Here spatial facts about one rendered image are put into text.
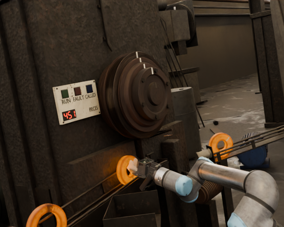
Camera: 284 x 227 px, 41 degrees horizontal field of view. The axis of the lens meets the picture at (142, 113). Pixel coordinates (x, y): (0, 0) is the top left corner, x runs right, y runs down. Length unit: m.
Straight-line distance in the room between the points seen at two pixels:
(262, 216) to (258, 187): 0.10
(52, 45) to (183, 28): 8.44
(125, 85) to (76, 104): 0.26
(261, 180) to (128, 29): 1.23
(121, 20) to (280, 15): 2.63
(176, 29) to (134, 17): 7.67
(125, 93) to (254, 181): 0.81
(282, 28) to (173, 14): 5.70
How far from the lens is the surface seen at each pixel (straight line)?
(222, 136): 2.42
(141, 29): 2.37
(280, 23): 4.57
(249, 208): 1.41
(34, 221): 1.65
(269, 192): 1.43
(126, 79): 1.94
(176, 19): 10.03
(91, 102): 1.97
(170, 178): 1.82
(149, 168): 1.91
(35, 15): 1.86
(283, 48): 4.60
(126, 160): 1.99
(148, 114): 1.96
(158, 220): 1.71
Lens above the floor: 1.28
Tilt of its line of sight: 7 degrees down
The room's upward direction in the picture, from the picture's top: 9 degrees counter-clockwise
